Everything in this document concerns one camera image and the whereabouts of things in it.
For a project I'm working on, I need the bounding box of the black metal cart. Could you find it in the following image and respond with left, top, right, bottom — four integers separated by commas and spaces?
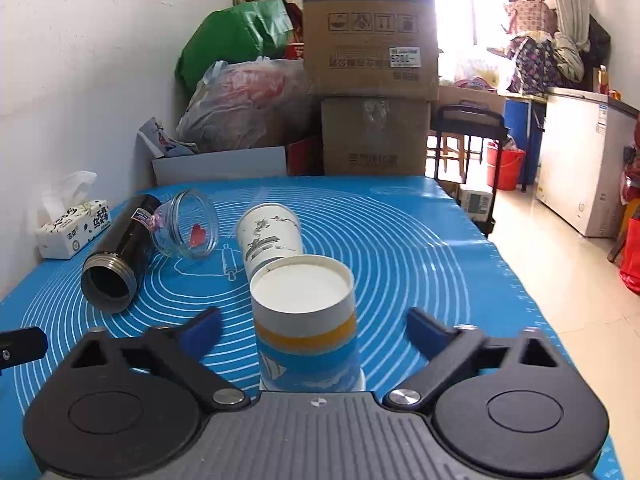
426, 105, 506, 240

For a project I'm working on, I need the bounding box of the large printed cardboard box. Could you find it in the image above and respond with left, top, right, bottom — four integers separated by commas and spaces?
301, 0, 440, 101

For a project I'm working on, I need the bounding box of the white open box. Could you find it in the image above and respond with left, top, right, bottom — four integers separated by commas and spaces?
138, 117, 288, 187

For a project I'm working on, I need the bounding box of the white ink-print paper cup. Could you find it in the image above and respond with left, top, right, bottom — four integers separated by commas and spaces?
235, 203, 305, 281

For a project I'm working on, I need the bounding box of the small labelled cardboard box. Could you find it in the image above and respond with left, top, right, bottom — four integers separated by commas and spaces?
458, 182, 494, 221

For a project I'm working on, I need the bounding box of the plain brown cardboard box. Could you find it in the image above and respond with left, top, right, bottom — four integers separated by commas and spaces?
320, 96, 432, 177

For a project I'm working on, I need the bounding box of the clear plastic bag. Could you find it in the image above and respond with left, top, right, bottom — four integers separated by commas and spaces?
176, 57, 321, 154

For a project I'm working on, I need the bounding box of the red bag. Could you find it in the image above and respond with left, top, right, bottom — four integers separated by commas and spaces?
619, 205, 640, 295

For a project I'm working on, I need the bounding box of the patterned fabric bag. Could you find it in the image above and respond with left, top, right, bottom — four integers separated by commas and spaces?
504, 0, 585, 96

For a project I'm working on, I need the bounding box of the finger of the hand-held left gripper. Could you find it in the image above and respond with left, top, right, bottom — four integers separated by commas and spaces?
0, 326, 49, 372

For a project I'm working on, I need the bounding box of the blue plastic barrel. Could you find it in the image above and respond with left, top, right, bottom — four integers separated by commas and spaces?
503, 98, 545, 187

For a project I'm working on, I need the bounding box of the clear glass cup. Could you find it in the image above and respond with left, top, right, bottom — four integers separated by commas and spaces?
151, 189, 219, 261

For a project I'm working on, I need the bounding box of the red plastic bucket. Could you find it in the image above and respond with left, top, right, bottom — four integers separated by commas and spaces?
486, 141, 527, 191

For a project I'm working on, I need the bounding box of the white chest freezer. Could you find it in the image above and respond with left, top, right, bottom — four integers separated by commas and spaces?
537, 86, 640, 239

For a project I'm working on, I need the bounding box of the black thermos bottle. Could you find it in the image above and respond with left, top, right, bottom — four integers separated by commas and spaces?
81, 194, 162, 314

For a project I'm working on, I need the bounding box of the blue and orange paper cup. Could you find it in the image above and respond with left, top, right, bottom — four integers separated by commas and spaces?
249, 254, 367, 394

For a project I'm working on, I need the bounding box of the wooden stool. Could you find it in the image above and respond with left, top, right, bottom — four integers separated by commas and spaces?
426, 134, 476, 183

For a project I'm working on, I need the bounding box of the green plastic bag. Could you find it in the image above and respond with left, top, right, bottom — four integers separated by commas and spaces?
174, 0, 293, 95

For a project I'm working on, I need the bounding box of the blue silicone baking mat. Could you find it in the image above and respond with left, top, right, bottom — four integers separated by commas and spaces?
0, 175, 626, 480

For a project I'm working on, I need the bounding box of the white tissue pack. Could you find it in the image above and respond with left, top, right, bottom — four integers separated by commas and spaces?
34, 171, 112, 260

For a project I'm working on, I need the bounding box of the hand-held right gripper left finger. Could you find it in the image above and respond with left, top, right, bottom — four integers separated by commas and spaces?
59, 306, 251, 407

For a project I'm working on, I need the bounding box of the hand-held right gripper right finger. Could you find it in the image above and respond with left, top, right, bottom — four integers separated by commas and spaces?
382, 307, 576, 408

